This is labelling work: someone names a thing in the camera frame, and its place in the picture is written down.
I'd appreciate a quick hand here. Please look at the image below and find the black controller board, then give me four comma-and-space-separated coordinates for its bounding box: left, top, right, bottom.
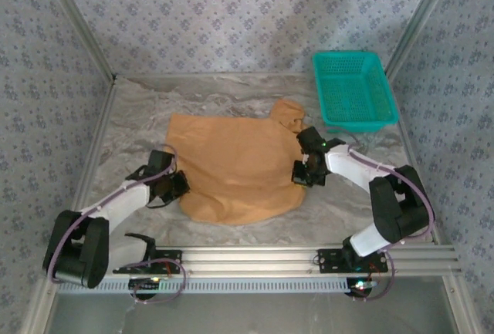
346, 276, 378, 299
128, 277, 162, 299

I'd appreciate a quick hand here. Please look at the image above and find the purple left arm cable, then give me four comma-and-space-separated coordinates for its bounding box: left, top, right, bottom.
48, 143, 188, 305

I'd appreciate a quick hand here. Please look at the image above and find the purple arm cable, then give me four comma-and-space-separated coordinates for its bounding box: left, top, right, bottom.
326, 127, 436, 303
48, 143, 188, 305

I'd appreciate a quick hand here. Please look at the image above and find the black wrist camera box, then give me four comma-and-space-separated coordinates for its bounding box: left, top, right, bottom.
292, 159, 310, 184
174, 170, 192, 197

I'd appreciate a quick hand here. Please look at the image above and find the teal plastic mesh basket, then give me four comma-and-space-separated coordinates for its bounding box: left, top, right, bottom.
311, 51, 400, 135

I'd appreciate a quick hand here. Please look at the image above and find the aluminium frame post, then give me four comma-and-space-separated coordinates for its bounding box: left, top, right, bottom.
384, 0, 461, 79
40, 0, 118, 83

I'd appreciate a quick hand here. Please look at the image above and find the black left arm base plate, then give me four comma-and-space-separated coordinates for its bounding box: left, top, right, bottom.
112, 248, 184, 275

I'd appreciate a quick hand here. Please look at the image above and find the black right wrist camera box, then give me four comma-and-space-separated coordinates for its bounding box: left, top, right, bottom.
292, 159, 310, 184

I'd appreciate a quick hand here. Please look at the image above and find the tan orange t-shirt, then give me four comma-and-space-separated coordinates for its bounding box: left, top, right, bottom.
164, 99, 310, 226

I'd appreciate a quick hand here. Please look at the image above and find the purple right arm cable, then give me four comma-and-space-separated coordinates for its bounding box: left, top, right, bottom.
326, 127, 436, 303

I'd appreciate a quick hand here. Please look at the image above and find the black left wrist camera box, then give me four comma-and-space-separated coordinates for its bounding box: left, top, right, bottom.
174, 170, 192, 197

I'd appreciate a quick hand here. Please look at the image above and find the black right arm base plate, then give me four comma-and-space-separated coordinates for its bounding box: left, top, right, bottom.
316, 248, 389, 274

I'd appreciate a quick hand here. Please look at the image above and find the white slotted cable duct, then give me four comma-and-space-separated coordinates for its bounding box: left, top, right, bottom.
57, 274, 353, 295

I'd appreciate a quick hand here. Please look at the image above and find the aluminium side rail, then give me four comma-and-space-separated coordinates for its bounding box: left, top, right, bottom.
22, 75, 119, 334

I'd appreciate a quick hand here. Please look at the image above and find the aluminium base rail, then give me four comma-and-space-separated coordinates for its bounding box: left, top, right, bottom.
154, 244, 463, 276

